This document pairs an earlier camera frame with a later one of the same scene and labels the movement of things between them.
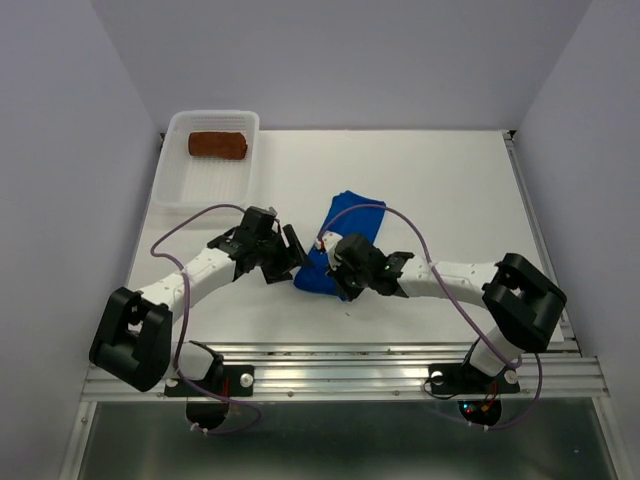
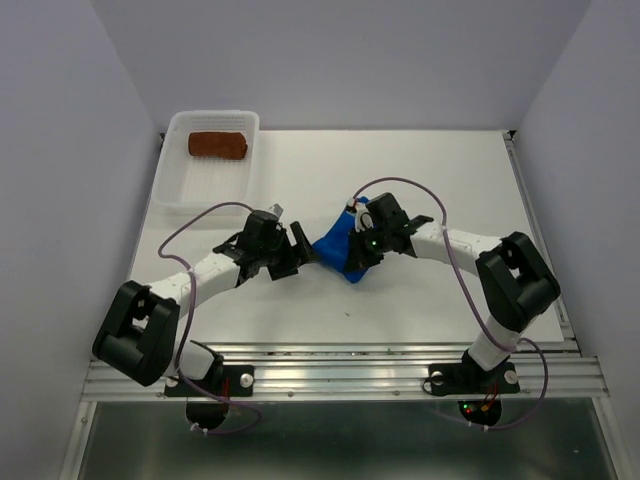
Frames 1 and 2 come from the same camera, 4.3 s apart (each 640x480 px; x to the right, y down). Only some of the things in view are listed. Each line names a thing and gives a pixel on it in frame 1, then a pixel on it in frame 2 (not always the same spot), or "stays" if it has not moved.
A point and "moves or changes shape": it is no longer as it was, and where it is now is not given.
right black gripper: x=349 y=292 → x=357 y=259
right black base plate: x=463 y=379 stays
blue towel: x=313 y=275 moves or changes shape
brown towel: x=223 y=145 stays
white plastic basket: x=209 y=158 stays
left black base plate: x=229 y=381 stays
